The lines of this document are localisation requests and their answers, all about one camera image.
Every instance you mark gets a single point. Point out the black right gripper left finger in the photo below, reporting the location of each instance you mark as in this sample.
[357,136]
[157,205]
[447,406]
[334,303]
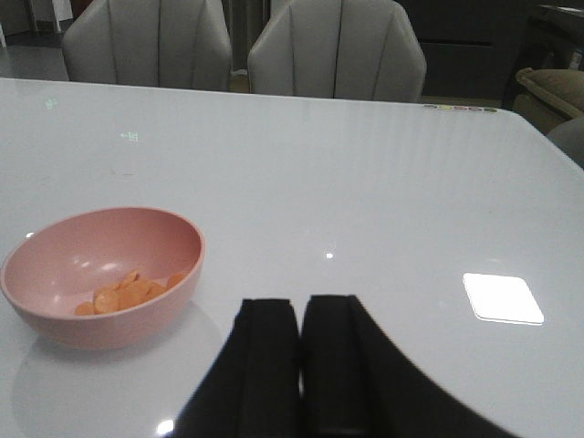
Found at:
[252,389]

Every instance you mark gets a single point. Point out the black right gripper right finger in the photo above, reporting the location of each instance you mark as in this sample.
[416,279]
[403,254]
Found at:
[357,383]

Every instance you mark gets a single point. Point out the orange ham slices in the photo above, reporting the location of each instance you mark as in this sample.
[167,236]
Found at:
[132,291]

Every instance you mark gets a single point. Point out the pink bowl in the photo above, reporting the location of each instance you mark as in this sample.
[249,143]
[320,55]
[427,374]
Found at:
[61,266]

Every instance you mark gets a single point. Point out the right beige chair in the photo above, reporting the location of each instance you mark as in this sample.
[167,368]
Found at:
[362,50]

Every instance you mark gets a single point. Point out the beige chair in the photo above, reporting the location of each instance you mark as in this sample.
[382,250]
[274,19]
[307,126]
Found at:
[362,50]
[167,44]

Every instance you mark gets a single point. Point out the dark kitchen counter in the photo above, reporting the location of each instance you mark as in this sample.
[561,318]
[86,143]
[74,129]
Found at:
[469,45]

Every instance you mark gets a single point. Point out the left beige chair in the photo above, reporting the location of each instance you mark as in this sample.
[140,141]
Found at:
[167,44]

